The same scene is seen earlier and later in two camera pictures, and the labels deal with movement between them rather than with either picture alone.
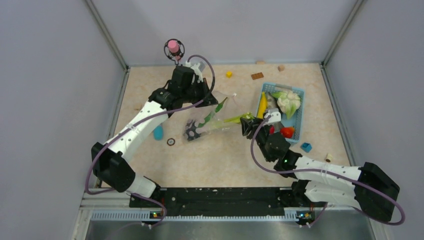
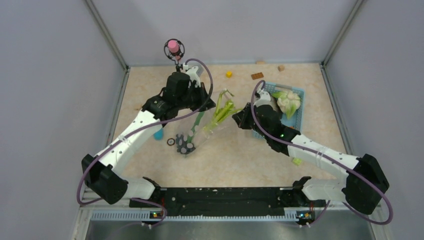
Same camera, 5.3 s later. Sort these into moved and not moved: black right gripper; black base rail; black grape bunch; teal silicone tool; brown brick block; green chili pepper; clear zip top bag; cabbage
Moved: green chili pepper; black grape bunch; clear zip top bag; black right gripper
Not moved: brown brick block; teal silicone tool; black base rail; cabbage
